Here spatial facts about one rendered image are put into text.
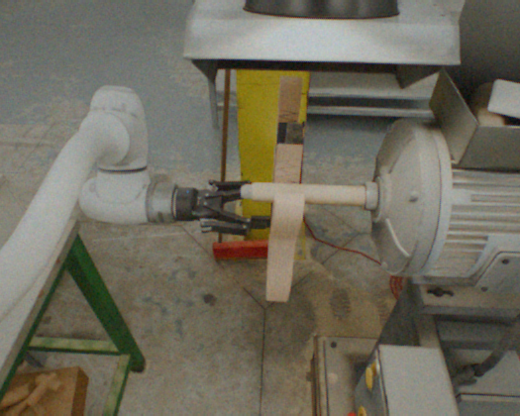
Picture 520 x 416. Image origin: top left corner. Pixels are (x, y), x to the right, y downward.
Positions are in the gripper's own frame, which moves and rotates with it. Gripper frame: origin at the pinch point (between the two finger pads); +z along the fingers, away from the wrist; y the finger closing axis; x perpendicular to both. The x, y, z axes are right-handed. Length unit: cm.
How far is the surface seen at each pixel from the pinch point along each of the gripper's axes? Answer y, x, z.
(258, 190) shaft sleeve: 12.4, 18.5, -2.2
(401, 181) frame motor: 15.1, 24.9, 18.4
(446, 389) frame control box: 37.6, 6.3, 26.3
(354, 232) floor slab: -83, -113, 49
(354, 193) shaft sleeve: 12.2, 18.8, 13.1
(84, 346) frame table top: 2, -88, -71
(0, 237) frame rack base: 5, -10, -64
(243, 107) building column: -73, -25, -13
